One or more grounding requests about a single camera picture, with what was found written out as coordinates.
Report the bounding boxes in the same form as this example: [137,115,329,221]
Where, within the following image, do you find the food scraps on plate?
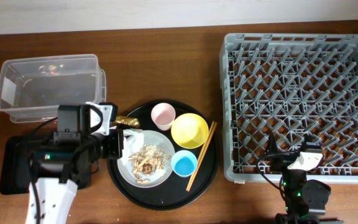
[129,145,171,184]

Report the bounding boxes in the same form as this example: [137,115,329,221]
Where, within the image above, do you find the wooden chopstick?
[187,121,218,192]
[186,121,216,192]

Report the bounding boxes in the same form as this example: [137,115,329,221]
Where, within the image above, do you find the yellow bowl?
[171,113,209,149]

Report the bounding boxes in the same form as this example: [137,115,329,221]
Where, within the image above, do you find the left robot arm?
[24,102,124,223]

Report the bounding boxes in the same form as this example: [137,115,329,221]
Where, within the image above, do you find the grey dishwasher rack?
[219,33,358,184]

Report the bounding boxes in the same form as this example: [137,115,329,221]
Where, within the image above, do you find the gold snack wrapper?
[111,116,140,128]

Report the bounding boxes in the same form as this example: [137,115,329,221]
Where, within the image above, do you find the pink cup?
[151,103,176,131]

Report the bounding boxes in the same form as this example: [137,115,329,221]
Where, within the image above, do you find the round black serving tray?
[107,100,220,210]

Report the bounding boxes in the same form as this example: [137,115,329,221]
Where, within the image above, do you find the black rectangular tray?
[0,133,95,195]

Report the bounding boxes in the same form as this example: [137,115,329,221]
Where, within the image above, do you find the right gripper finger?
[303,134,321,151]
[265,133,278,156]

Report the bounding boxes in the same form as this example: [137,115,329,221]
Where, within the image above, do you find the grey plate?
[117,131,175,188]

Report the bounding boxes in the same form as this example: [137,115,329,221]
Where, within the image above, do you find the clear plastic waste bin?
[0,54,107,123]

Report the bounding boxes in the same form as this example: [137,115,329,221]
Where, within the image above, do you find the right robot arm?
[264,133,331,224]

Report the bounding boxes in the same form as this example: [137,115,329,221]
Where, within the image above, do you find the small blue cup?
[171,150,198,177]

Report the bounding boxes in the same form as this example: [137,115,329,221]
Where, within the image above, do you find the white napkin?
[120,129,144,166]

